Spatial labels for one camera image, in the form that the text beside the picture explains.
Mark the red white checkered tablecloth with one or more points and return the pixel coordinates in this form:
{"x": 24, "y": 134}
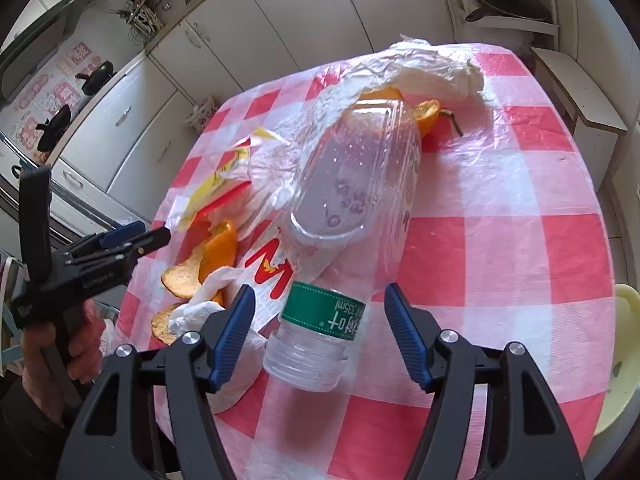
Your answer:
{"x": 500, "y": 260}

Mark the person's left forearm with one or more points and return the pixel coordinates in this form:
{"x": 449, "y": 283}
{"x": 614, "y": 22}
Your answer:
{"x": 30, "y": 430}

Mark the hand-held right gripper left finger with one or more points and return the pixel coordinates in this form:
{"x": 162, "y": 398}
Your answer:
{"x": 232, "y": 340}

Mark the pale plastic basin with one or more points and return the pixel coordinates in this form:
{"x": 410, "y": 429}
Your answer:
{"x": 622, "y": 360}

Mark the pale orange peel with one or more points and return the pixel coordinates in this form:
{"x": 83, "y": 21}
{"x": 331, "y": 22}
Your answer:
{"x": 180, "y": 275}

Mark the white folding stool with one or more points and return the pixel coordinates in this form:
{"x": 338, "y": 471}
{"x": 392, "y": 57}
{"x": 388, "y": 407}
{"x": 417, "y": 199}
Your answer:
{"x": 505, "y": 27}

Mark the person's left hand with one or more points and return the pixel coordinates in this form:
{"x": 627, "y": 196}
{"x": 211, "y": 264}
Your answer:
{"x": 82, "y": 350}

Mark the clear plastic bottle green label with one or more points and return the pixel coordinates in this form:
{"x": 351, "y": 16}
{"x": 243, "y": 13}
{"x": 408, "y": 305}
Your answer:
{"x": 350, "y": 200}

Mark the black wok with lid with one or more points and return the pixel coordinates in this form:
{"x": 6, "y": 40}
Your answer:
{"x": 505, "y": 2}

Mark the floral wastebasket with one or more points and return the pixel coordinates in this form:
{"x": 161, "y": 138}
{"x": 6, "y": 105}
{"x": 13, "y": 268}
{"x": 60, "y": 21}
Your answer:
{"x": 202, "y": 115}

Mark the white printed plastic bag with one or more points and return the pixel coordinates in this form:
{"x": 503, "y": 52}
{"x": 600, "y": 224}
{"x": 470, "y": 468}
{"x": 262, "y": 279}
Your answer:
{"x": 435, "y": 70}

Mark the dark green fruit stem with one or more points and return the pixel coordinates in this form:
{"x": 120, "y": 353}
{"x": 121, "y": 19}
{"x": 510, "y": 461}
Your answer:
{"x": 452, "y": 121}

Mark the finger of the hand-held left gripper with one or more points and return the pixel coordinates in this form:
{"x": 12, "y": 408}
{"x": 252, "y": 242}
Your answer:
{"x": 122, "y": 234}
{"x": 150, "y": 241}

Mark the curled orange peel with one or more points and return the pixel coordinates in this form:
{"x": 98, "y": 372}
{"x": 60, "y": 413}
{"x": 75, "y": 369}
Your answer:
{"x": 220, "y": 252}

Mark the glass range hood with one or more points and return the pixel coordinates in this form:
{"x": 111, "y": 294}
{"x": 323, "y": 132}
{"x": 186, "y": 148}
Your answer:
{"x": 35, "y": 35}

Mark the small round orange peel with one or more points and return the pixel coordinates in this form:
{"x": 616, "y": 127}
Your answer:
{"x": 162, "y": 325}

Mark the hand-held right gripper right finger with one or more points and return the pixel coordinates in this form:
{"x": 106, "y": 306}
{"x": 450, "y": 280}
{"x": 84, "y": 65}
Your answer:
{"x": 407, "y": 340}

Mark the yellow red wrapper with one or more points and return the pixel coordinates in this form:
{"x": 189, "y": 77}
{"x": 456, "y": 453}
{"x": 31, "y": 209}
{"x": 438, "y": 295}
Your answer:
{"x": 222, "y": 180}

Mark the white kitchen cabinets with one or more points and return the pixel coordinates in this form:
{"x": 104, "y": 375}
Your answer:
{"x": 300, "y": 10}

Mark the white tissue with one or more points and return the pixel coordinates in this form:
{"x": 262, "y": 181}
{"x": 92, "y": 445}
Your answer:
{"x": 200, "y": 305}

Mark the white wooden stool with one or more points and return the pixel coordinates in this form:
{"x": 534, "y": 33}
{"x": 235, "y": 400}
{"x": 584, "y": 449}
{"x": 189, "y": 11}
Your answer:
{"x": 575, "y": 90}

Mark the kitchen utensil rack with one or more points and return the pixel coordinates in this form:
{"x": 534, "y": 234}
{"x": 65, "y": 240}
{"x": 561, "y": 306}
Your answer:
{"x": 142, "y": 15}

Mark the black pan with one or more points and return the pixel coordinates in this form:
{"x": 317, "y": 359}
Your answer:
{"x": 97, "y": 77}
{"x": 52, "y": 130}

